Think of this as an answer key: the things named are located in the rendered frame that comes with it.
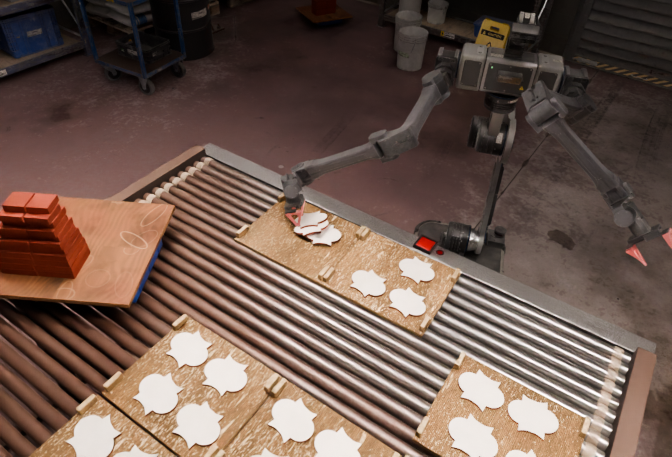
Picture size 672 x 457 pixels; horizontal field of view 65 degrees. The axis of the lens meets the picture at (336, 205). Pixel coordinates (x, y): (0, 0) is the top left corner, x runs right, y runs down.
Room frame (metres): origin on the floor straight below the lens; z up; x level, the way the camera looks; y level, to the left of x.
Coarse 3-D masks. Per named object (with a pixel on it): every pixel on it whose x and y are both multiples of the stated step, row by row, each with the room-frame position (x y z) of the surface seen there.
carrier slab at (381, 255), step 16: (368, 240) 1.54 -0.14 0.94; (384, 240) 1.55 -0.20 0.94; (352, 256) 1.45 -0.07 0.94; (368, 256) 1.45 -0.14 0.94; (384, 256) 1.46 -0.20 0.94; (400, 256) 1.46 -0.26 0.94; (416, 256) 1.47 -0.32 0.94; (336, 272) 1.36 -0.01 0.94; (352, 272) 1.37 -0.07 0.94; (384, 272) 1.37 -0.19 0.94; (400, 272) 1.38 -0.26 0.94; (448, 272) 1.39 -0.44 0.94; (336, 288) 1.28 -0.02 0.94; (352, 288) 1.29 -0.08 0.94; (400, 288) 1.30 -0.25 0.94; (416, 288) 1.30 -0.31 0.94; (432, 288) 1.31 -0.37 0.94; (448, 288) 1.31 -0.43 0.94; (368, 304) 1.22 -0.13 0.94; (384, 304) 1.22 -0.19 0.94; (432, 304) 1.23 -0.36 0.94; (400, 320) 1.15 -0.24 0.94; (416, 320) 1.16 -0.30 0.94
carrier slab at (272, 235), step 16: (272, 208) 1.71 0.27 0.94; (304, 208) 1.72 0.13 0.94; (256, 224) 1.61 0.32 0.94; (272, 224) 1.61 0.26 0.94; (288, 224) 1.61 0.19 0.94; (336, 224) 1.63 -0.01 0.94; (352, 224) 1.63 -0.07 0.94; (240, 240) 1.51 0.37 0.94; (256, 240) 1.51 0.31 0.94; (272, 240) 1.52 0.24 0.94; (288, 240) 1.52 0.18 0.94; (304, 240) 1.53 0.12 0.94; (352, 240) 1.54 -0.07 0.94; (272, 256) 1.43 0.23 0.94; (288, 256) 1.43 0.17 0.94; (304, 256) 1.44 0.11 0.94; (320, 256) 1.44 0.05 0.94; (336, 256) 1.45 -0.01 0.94; (304, 272) 1.35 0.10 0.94
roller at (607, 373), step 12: (192, 168) 1.98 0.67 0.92; (204, 180) 1.92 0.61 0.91; (216, 180) 1.90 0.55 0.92; (228, 192) 1.84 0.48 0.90; (240, 192) 1.83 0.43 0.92; (252, 204) 1.77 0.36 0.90; (264, 204) 1.75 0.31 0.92; (456, 300) 1.27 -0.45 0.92; (468, 300) 1.28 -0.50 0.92; (480, 312) 1.22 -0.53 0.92; (492, 312) 1.22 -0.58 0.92; (504, 324) 1.18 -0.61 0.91; (516, 324) 1.18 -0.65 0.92; (528, 336) 1.13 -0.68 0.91; (540, 336) 1.13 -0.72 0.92; (552, 348) 1.09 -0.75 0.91; (564, 348) 1.08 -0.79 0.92; (576, 360) 1.04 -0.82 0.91; (588, 360) 1.04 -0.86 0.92; (600, 372) 1.00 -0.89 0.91; (612, 372) 1.00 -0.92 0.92
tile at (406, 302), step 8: (408, 288) 1.29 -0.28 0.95; (392, 296) 1.25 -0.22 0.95; (400, 296) 1.25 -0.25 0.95; (408, 296) 1.25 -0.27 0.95; (416, 296) 1.26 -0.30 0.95; (392, 304) 1.21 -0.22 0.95; (400, 304) 1.22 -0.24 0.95; (408, 304) 1.22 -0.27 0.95; (416, 304) 1.22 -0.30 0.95; (424, 304) 1.22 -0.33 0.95; (400, 312) 1.19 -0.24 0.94; (408, 312) 1.18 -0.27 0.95; (416, 312) 1.18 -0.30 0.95; (424, 312) 1.19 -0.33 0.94
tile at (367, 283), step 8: (360, 272) 1.36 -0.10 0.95; (368, 272) 1.36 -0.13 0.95; (352, 280) 1.32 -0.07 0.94; (360, 280) 1.32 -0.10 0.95; (368, 280) 1.32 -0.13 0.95; (376, 280) 1.32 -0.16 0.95; (384, 280) 1.32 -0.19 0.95; (360, 288) 1.28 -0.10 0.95; (368, 288) 1.28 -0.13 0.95; (376, 288) 1.28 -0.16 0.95; (384, 288) 1.29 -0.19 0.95; (376, 296) 1.25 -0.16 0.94
